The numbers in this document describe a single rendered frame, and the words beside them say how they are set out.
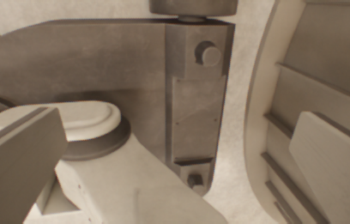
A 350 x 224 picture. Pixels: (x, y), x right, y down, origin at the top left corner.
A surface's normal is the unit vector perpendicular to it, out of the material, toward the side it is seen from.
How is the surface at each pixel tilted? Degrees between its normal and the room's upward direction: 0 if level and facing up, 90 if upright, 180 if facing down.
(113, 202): 90
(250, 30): 0
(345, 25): 90
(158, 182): 90
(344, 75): 90
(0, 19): 0
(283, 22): 0
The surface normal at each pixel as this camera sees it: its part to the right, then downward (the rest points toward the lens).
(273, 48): 0.19, 0.47
